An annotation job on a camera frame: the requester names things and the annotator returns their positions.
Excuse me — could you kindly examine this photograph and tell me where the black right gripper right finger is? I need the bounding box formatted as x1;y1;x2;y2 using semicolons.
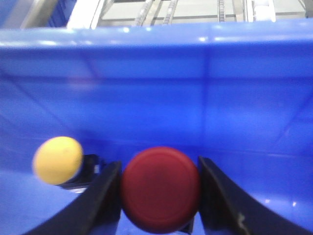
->
198;156;311;235

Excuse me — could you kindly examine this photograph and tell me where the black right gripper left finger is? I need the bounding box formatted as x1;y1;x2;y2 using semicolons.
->
27;161;121;235

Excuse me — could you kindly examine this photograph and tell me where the yellow push button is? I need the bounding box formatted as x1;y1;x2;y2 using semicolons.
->
33;136;103;194

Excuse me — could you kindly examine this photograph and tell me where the red push button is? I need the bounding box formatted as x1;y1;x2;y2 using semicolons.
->
120;146;201;234

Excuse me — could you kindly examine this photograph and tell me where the large blue plastic bin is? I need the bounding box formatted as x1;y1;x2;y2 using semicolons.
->
0;19;313;235

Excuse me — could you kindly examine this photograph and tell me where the blue bin at left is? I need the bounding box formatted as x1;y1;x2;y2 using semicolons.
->
0;0;76;29

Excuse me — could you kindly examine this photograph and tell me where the metal rack frame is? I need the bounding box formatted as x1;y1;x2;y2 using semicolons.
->
19;0;313;30

